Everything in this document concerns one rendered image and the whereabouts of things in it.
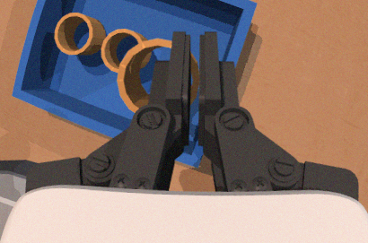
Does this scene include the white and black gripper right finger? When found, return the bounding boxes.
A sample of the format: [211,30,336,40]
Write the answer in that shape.
[198,31,359,201]

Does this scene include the blue tray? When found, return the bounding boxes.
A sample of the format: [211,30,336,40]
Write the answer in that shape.
[12,0,257,168]

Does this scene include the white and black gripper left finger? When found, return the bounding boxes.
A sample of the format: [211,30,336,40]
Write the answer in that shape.
[25,31,191,193]

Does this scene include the bronze bushing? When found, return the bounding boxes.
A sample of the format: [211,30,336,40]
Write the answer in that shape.
[117,39,199,113]
[55,13,106,55]
[101,29,152,73]

